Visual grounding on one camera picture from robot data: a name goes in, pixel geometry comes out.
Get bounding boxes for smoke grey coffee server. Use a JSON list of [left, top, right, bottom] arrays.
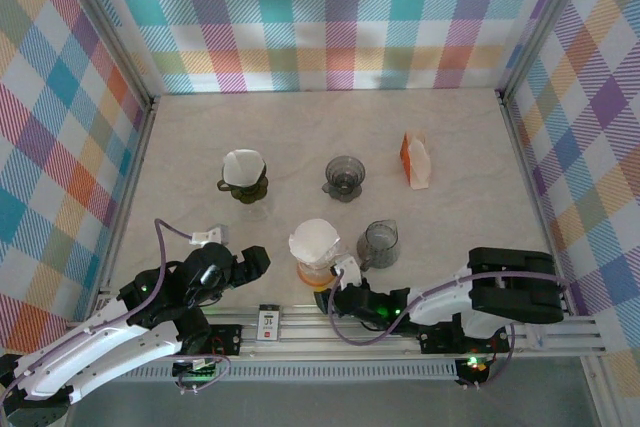
[[355, 219, 403, 271]]

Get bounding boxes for olive green coffee dripper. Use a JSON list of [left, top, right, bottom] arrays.
[[215, 166, 271, 204]]

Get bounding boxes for dark grey coffee dripper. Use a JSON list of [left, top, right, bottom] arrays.
[[321, 154, 366, 203]]

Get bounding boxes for orange filter holder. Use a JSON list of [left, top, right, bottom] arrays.
[[398, 138, 417, 184]]

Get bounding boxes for white label card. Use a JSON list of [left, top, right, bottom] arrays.
[[258, 304, 282, 343]]

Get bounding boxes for small controller board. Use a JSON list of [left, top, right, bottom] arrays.
[[172, 356, 224, 388], [457, 354, 494, 388]]

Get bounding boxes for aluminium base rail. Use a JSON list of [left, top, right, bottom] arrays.
[[97, 302, 609, 359]]

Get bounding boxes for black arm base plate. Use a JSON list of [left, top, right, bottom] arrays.
[[209, 324, 245, 356], [417, 321, 454, 354]]

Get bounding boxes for grey slotted cable duct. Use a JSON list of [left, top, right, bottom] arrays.
[[79, 364, 461, 384]]

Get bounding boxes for aluminium side rail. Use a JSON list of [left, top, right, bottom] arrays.
[[499, 91, 619, 427], [69, 96, 159, 328]]

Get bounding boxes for aluminium frame post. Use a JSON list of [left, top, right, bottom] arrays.
[[497, 0, 599, 101], [59, 0, 159, 111]]

